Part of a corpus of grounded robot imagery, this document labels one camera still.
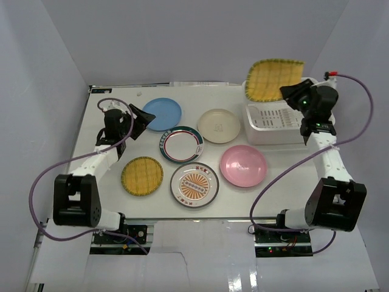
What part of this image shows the blue round plate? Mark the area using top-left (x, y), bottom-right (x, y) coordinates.
top-left (142, 97), bottom-right (182, 131)

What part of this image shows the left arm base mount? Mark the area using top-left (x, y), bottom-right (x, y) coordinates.
top-left (89, 224), bottom-right (151, 256)

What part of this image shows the black label sticker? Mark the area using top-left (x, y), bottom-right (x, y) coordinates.
top-left (91, 88), bottom-right (112, 94)

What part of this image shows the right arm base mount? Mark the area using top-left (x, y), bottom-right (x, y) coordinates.
top-left (247, 224), bottom-right (313, 258)

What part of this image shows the orange sunburst white plate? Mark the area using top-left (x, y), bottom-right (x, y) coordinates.
top-left (170, 162), bottom-right (219, 209)

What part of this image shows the green rimmed white plate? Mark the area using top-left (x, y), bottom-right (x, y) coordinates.
top-left (159, 126), bottom-right (204, 164)

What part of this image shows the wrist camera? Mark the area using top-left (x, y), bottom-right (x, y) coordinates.
top-left (103, 100), bottom-right (125, 113)
top-left (323, 71), bottom-right (338, 83)

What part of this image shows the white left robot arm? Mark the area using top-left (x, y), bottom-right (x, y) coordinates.
top-left (53, 104), bottom-right (156, 243)

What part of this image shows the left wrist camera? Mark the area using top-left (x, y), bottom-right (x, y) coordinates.
top-left (103, 100), bottom-right (125, 113)

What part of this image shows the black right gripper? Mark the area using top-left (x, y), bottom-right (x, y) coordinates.
top-left (278, 79), bottom-right (315, 119)

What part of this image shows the cream round plate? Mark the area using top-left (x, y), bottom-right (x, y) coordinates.
top-left (197, 109), bottom-right (241, 144)

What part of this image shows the white plastic bin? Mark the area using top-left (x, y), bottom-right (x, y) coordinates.
top-left (243, 77), bottom-right (337, 145)

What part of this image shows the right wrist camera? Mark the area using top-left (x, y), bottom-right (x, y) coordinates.
top-left (323, 71), bottom-right (338, 83)

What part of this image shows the round woven bamboo tray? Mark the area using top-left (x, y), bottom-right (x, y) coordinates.
top-left (121, 156), bottom-right (164, 196)

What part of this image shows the pink round plate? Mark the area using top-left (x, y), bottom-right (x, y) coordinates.
top-left (219, 145), bottom-right (267, 188)

